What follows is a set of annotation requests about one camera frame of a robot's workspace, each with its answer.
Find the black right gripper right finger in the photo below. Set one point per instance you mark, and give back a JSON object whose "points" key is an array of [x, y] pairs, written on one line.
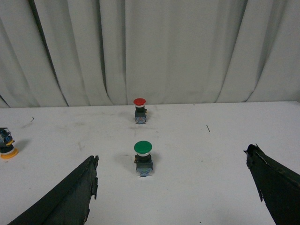
{"points": [[277, 185]]}

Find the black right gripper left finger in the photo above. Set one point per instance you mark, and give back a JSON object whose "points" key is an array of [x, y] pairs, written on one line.
{"points": [[68, 203]]}

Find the yellow mushroom push button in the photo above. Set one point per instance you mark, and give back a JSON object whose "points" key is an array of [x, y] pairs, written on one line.
{"points": [[7, 150]]}

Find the green mushroom push button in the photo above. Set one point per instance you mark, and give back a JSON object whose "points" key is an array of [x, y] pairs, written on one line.
{"points": [[143, 159]]}

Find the red mushroom push button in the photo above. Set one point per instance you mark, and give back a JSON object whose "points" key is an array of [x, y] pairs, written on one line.
{"points": [[140, 111]]}

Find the white draped curtain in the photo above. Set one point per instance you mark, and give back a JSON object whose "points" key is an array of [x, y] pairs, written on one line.
{"points": [[109, 52]]}

